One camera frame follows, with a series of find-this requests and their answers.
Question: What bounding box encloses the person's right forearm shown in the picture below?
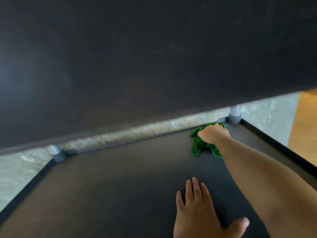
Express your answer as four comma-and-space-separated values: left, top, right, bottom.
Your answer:
215, 135, 317, 238

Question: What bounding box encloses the white rack pole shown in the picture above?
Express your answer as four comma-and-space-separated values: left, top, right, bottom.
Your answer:
229, 104, 242, 116

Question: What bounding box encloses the grey plastic rack connector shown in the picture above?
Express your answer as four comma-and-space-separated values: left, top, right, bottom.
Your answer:
49, 145, 67, 163
228, 113, 242, 124

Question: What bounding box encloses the person's right hand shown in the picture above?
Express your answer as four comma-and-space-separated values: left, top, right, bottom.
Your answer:
197, 123, 231, 147

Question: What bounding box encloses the person's left hand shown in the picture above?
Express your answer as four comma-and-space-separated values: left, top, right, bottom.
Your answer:
173, 177, 250, 238

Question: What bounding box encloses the dark fabric rack shelf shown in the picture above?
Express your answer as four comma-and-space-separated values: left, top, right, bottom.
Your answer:
0, 117, 317, 238
0, 0, 317, 149

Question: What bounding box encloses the green cleaning cloth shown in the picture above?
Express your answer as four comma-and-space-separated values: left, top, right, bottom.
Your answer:
190, 122, 226, 158

